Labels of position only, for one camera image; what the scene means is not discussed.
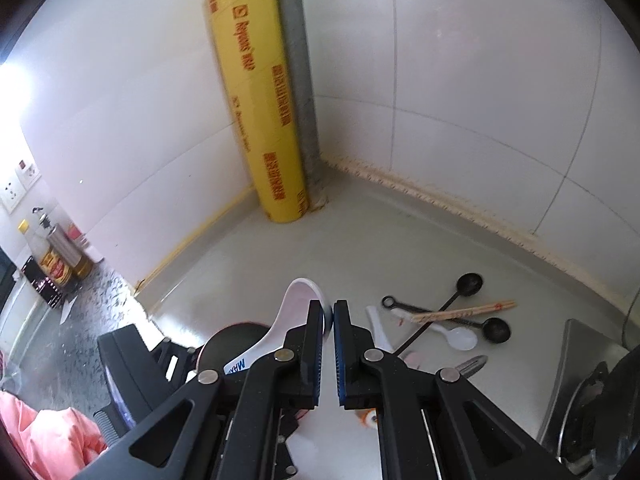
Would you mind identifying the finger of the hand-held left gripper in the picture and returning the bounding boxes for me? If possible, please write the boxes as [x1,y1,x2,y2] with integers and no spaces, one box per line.
[150,337,201,386]

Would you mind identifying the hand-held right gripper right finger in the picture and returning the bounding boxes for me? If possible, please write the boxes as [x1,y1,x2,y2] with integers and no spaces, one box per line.
[334,300,566,480]

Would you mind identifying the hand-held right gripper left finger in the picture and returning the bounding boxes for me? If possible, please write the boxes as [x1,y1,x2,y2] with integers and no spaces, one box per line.
[75,300,325,480]

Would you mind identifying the large white printed spoon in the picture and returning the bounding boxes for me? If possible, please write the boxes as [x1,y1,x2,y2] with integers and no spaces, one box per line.
[222,277,335,377]

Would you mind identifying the red metal cup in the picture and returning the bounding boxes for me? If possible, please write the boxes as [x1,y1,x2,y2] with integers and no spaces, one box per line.
[196,321,273,376]

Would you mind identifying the wooden chopsticks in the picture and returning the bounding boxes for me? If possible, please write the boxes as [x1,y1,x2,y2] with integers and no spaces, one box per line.
[410,300,517,325]

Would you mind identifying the black ladle spoon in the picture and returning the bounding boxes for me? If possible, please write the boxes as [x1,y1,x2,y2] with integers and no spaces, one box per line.
[392,272,483,353]
[381,296,511,345]

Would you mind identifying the steel canister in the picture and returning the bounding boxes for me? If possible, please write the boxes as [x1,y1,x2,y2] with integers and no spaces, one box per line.
[47,225,83,267]

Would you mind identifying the steel gas stove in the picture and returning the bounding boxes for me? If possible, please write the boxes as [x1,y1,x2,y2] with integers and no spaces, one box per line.
[537,317,640,480]

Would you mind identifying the yellow cling wrap roll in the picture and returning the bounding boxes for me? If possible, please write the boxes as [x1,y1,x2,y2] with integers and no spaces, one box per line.
[204,0,308,223]

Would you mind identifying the grey pipe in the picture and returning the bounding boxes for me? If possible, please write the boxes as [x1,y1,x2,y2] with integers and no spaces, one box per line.
[274,0,328,211]

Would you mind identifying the black wok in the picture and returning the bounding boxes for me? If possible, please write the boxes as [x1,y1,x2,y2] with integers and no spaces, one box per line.
[565,345,640,478]

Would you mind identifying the white wall socket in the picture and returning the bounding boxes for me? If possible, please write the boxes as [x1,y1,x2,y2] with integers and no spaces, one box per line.
[0,180,26,211]
[15,157,41,188]

